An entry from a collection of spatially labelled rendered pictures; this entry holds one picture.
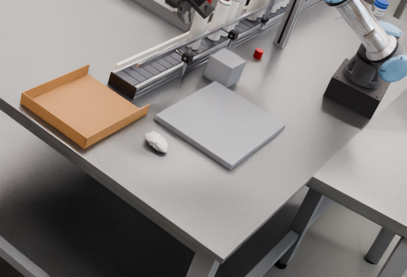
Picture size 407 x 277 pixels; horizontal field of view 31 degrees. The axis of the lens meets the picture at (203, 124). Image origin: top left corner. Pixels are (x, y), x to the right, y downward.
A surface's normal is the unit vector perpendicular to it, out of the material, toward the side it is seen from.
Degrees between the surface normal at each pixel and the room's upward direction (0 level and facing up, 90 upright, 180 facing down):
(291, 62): 0
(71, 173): 0
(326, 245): 0
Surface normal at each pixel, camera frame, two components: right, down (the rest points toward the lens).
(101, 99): 0.29, -0.78
